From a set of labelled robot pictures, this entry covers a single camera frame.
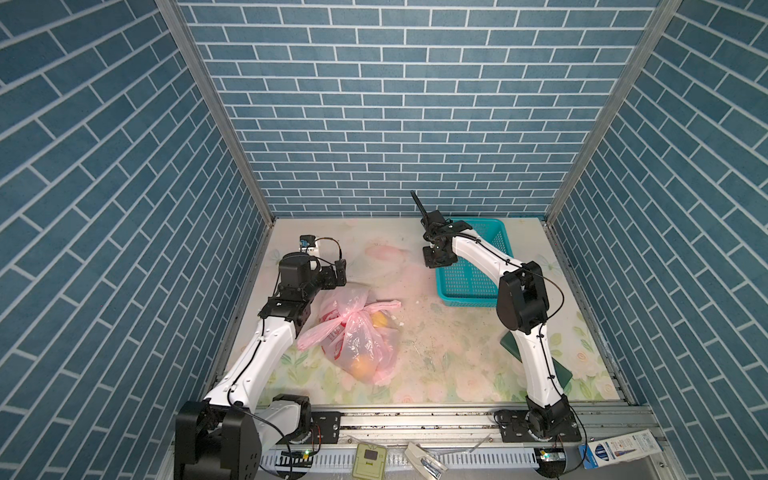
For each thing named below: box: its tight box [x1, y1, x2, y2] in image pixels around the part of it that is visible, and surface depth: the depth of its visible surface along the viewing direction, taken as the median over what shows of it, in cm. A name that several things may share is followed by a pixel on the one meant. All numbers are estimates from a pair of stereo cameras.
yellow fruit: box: [351, 355, 377, 381], surface depth 80 cm
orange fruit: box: [372, 311, 388, 328], surface depth 90 cm
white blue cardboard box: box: [578, 429, 664, 470], surface depth 72 cm
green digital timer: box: [352, 443, 387, 480], surface depth 69 cm
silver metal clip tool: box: [404, 442, 448, 480], surface depth 69 cm
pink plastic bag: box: [297, 286, 402, 386], surface depth 81 cm
